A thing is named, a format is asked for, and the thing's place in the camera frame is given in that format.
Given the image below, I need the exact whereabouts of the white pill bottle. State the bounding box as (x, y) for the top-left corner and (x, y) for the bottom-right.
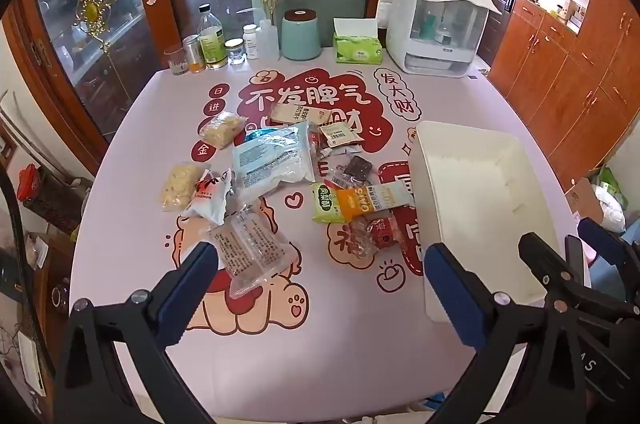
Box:
(243, 24), (260, 60)

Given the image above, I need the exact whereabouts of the clear glass cup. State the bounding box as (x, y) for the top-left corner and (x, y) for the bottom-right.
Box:
(164, 44), (190, 76)

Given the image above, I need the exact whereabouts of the white plastic bin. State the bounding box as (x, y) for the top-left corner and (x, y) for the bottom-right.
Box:
(407, 120), (563, 324)

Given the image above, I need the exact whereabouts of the teal canister with brown lid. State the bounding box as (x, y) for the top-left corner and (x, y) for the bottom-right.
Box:
(281, 8), (323, 62)

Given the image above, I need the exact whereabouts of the white countertop storage cabinet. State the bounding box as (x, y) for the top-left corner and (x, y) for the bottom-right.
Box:
(376, 0), (503, 79)

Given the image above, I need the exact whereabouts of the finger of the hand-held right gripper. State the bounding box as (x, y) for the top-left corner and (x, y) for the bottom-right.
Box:
(577, 221), (640, 300)
(518, 233), (588, 300)

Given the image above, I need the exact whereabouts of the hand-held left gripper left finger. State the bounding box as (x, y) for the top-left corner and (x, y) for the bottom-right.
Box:
(52, 241), (221, 424)

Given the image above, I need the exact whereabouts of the dark brown snack packet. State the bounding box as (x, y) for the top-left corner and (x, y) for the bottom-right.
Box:
(329, 155), (374, 191)

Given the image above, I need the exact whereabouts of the cardboard box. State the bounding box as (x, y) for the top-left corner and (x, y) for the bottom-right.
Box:
(565, 177), (607, 232)

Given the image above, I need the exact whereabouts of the clear bag of yellow crackers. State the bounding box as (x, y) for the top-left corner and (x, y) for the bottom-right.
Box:
(199, 111), (247, 150)
(158, 163), (202, 211)

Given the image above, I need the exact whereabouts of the wooden framed glass door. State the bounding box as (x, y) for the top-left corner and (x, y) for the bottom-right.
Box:
(15, 0), (187, 176)

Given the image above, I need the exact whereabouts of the small white red-label packet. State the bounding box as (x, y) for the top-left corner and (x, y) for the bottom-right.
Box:
(319, 123), (364, 151)

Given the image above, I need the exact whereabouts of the white packet with red print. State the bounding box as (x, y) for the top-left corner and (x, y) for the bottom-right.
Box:
(184, 168), (234, 226)

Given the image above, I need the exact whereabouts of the bright blue snack packet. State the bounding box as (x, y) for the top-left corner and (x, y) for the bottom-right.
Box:
(244, 129), (281, 145)

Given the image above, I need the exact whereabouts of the small gold door ornament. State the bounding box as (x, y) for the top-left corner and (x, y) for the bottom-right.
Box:
(75, 0), (114, 53)

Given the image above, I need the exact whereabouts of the wooden wall cabinet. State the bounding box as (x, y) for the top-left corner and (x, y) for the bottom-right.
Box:
(487, 0), (640, 185)

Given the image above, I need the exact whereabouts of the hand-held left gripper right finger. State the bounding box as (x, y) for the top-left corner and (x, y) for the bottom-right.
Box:
(424, 241), (591, 424)

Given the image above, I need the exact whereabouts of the red clear snack packet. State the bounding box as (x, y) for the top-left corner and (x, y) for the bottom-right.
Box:
(349, 211), (412, 259)

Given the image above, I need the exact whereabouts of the green tissue box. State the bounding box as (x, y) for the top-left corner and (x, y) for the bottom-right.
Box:
(332, 18), (384, 66)

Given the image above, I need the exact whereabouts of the small red snack packet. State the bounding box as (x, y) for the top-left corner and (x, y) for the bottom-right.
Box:
(306, 128), (327, 161)

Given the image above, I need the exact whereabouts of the printed pink tablecloth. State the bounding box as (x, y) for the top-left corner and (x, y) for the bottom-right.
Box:
(70, 47), (583, 422)

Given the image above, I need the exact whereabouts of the clear packet with text label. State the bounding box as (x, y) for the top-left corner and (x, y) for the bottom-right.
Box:
(209, 203), (294, 298)

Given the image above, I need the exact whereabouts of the glass bottle with green label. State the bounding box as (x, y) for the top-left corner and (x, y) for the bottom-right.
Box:
(198, 4), (227, 70)

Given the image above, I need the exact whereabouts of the white plastic bottle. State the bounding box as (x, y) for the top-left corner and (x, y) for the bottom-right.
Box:
(257, 19), (281, 60)

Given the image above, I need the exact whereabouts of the small glass jar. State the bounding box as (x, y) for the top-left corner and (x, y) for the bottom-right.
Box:
(225, 38), (246, 66)

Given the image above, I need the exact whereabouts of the metal tin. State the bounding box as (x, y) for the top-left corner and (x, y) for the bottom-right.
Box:
(182, 35), (204, 73)

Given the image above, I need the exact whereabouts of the tan snack packet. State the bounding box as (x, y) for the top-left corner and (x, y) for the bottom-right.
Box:
(271, 103), (335, 126)

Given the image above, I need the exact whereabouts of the orange and white snack packet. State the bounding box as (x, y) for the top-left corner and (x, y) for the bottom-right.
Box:
(334, 183), (417, 219)

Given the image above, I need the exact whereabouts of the large blue-white clear bag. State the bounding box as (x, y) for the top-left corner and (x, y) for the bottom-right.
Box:
(231, 127), (319, 199)

